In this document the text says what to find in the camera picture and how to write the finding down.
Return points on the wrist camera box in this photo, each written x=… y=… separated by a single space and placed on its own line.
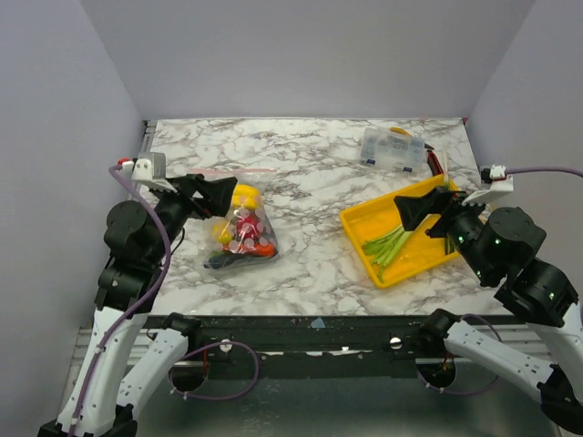
x=498 y=183
x=149 y=166

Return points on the purple toy eggplant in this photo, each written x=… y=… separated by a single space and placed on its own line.
x=225 y=260

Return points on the black mounting base bar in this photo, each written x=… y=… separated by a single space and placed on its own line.
x=311 y=347

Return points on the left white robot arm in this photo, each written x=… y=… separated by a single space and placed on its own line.
x=108 y=396

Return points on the red toy tomato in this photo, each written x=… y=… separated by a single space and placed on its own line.
x=250 y=227

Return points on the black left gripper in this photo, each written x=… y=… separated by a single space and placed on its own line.
x=215 y=198

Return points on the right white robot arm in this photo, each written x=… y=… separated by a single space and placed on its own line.
x=543 y=300

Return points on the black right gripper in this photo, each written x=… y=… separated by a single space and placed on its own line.
x=445 y=212

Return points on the yellow toy banana bunch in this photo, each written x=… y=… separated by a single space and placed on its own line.
x=246 y=197

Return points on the clear zip top bag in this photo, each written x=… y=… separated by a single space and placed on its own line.
x=260 y=178

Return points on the green toy celery stalks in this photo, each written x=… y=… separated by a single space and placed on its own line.
x=385 y=249

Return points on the red black pliers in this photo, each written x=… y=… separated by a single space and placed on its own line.
x=433 y=162

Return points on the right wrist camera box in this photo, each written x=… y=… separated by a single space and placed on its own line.
x=498 y=183

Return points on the clear plastic organizer box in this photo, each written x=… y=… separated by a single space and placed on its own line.
x=385 y=149

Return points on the yellow plastic tray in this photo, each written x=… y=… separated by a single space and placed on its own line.
x=374 y=218

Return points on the yellow handled tool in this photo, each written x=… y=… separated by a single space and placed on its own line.
x=399 y=131

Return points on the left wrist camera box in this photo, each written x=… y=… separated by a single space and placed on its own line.
x=149 y=166

